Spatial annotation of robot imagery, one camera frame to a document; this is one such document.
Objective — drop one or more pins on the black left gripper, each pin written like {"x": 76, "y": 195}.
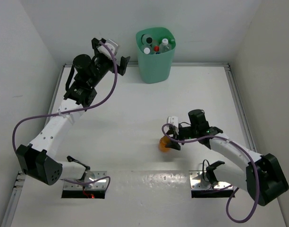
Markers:
{"x": 121, "y": 67}

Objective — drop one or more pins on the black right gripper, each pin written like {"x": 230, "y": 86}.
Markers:
{"x": 174, "y": 145}

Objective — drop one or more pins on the orange juice bottle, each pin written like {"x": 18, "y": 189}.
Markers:
{"x": 162, "y": 144}

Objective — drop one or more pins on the Aquafina bottle white cap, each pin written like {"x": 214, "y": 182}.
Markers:
{"x": 147, "y": 50}

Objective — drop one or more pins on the black-cap black-label bottle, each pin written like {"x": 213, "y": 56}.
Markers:
{"x": 146, "y": 39}

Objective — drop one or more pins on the small red-cap cola bottle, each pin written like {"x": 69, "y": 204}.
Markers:
{"x": 155, "y": 46}

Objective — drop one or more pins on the clear bottle colourful label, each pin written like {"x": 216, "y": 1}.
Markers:
{"x": 165, "y": 46}

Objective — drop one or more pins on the green soda bottle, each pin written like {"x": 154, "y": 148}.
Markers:
{"x": 172, "y": 41}

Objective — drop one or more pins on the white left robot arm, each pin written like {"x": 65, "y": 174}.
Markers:
{"x": 37, "y": 158}

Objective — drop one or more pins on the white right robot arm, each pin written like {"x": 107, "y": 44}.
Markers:
{"x": 259, "y": 175}

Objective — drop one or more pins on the green plastic bin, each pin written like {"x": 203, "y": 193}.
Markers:
{"x": 153, "y": 67}

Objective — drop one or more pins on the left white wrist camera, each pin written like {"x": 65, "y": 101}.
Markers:
{"x": 112, "y": 46}

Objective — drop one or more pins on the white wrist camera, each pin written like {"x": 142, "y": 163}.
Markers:
{"x": 112, "y": 46}
{"x": 174, "y": 121}

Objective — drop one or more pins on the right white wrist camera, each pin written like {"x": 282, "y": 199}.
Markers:
{"x": 174, "y": 121}

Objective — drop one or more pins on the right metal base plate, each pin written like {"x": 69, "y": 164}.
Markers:
{"x": 197, "y": 183}

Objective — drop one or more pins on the metal base plate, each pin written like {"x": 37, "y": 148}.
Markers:
{"x": 92, "y": 181}
{"x": 197, "y": 183}

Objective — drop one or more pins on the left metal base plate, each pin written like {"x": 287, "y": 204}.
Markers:
{"x": 92, "y": 181}

